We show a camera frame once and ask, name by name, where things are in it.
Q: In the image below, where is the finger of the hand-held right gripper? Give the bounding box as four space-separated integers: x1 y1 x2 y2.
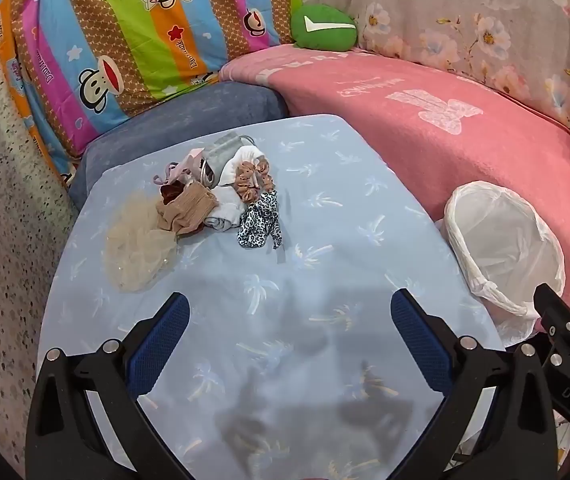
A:
534 283 570 361

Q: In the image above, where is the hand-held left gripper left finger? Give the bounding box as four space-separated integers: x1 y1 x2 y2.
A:
26 291 201 480

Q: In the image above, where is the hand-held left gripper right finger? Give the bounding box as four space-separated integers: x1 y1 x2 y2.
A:
390 288 558 480

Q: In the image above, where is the bin with white plastic liner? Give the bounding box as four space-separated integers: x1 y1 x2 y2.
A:
438 181 566 348

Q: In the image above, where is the beige mesh net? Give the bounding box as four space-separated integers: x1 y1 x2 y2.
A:
106 192 181 293

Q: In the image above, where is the tan stocking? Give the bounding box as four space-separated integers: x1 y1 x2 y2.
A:
157 182 218 236

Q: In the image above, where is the leopard print scrunchie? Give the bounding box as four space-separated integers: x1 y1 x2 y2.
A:
237 191 286 251

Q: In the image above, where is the peach scrunchie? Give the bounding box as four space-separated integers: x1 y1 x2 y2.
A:
235 156 275 203

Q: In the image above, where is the light blue palm print cloth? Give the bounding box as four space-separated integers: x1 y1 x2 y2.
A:
42 114 508 480

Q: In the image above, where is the pink bow print blanket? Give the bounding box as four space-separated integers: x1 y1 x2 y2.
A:
220 42 570 333

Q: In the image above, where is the striped monkey print blanket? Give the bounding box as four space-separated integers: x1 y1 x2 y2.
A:
0 0 306 188

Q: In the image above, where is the grey floral blanket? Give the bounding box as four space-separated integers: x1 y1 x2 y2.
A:
297 0 570 128

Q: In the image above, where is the green round cushion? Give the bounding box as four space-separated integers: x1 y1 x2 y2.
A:
291 3 358 52

